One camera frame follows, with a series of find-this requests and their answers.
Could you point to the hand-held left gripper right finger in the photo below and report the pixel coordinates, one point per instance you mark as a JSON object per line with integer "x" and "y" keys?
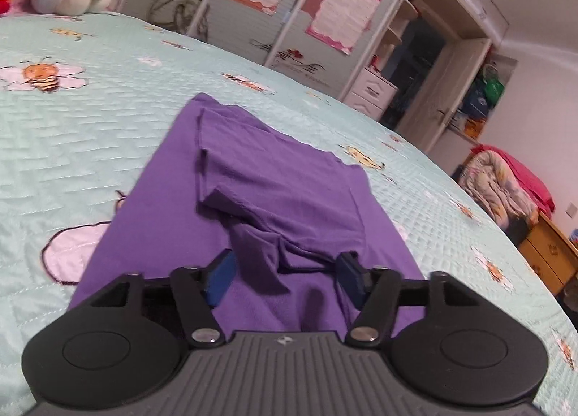
{"x": 350, "y": 276}

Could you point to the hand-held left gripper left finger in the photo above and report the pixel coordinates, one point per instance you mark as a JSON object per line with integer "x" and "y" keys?
{"x": 221, "y": 278}

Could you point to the purple t-shirt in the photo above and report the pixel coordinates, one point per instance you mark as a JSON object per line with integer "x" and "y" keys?
{"x": 271, "y": 181}

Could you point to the rolled floral quilt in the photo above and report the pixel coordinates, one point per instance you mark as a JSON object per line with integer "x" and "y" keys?
{"x": 492, "y": 190}

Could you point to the white drawer cabinet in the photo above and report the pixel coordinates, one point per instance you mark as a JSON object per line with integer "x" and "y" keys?
{"x": 370, "y": 91}

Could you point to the wooden desk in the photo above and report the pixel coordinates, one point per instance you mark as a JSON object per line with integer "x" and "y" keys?
{"x": 546, "y": 249}

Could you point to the bee-print quilted bedspread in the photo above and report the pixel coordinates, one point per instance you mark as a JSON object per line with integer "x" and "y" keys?
{"x": 90, "y": 127}

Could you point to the pink blanket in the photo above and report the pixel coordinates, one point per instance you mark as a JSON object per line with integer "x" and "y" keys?
{"x": 528, "y": 176}

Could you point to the white door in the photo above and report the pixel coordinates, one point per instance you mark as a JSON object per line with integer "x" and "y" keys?
{"x": 447, "y": 95}

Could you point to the blue bag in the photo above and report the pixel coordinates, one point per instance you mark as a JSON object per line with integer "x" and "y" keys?
{"x": 474, "y": 104}

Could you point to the green bag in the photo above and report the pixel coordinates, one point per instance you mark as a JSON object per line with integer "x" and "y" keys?
{"x": 493, "y": 86}

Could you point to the grey sliding-door wardrobe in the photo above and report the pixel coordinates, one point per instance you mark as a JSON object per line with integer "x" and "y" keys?
{"x": 289, "y": 32}

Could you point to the white wall socket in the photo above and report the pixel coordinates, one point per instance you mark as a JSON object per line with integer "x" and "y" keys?
{"x": 572, "y": 210}

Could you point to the pink-bordered wall poster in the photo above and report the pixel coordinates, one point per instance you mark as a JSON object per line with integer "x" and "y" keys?
{"x": 343, "y": 14}

